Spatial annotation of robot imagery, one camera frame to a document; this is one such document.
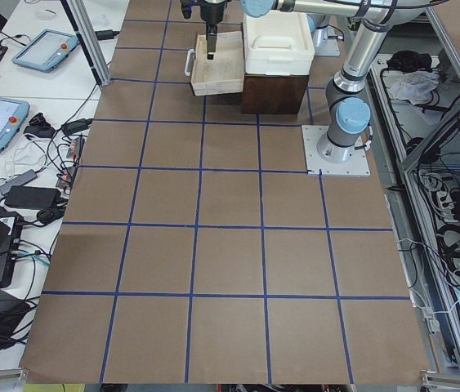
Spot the aluminium frame post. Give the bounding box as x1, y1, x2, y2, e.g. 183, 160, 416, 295
60, 0, 111, 88

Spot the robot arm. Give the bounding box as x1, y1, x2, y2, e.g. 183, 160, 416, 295
242, 0, 439, 164
180, 0, 330, 60

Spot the dark wooden cabinet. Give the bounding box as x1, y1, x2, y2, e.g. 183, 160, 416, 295
241, 73, 309, 114

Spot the grey usb hub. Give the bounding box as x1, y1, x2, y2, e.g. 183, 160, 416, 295
0, 169, 38, 196

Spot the black power adapter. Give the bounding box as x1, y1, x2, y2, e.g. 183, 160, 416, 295
4, 186, 60, 210

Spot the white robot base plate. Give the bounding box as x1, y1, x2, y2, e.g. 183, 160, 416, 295
301, 125, 370, 177

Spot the white foam tray box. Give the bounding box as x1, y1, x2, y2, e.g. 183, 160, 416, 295
243, 11, 315, 76

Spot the wooden drawer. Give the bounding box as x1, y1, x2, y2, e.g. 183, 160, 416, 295
184, 31, 244, 96

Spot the white cloth heap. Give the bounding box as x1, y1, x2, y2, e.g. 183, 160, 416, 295
388, 71, 440, 105

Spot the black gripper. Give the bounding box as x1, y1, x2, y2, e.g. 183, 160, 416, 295
180, 0, 227, 60

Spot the blue teach pendant far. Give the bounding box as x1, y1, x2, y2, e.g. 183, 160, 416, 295
11, 29, 79, 73

